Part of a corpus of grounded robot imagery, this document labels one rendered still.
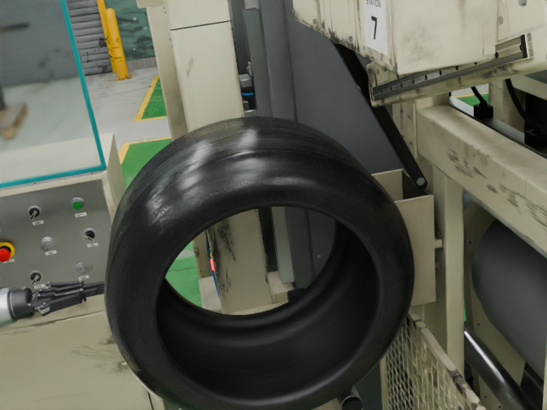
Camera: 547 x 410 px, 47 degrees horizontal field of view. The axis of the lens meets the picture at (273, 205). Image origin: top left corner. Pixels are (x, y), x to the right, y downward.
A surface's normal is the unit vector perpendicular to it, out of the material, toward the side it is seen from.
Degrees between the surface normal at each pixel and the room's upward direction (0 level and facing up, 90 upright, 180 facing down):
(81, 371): 90
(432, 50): 90
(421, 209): 90
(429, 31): 90
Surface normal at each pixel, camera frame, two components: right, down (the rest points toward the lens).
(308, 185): 0.22, 0.21
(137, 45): 0.07, 0.40
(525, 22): -0.98, 0.18
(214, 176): -0.14, -0.36
